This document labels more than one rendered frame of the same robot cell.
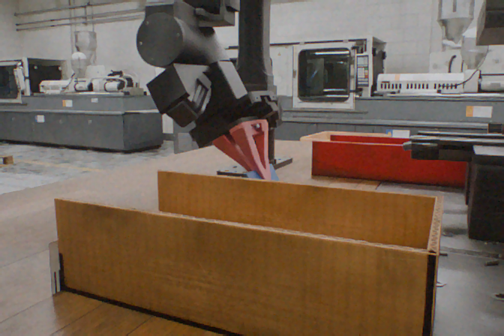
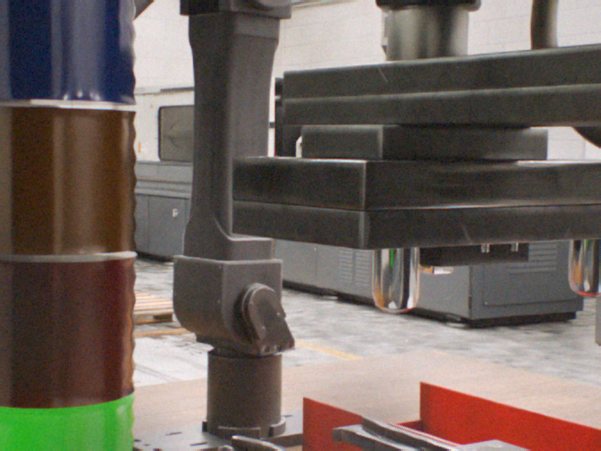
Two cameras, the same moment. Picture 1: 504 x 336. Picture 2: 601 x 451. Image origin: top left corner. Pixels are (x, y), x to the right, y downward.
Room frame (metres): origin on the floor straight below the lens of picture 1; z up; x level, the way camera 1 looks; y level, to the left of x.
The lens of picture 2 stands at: (-0.04, -0.52, 1.15)
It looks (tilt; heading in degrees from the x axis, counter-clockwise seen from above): 4 degrees down; 30
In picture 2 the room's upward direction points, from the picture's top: 1 degrees clockwise
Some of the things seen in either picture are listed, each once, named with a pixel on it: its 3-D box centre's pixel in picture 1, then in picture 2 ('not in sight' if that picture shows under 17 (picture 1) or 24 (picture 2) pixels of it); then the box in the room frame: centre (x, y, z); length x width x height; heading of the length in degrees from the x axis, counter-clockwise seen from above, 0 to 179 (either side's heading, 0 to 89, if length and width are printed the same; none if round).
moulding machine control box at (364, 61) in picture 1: (364, 70); not in sight; (4.97, -1.20, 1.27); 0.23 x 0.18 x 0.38; 152
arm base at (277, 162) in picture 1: (258, 147); (244, 393); (0.78, 0.01, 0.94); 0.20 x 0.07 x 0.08; 156
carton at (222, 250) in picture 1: (247, 251); not in sight; (0.28, 0.01, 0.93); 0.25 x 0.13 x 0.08; 66
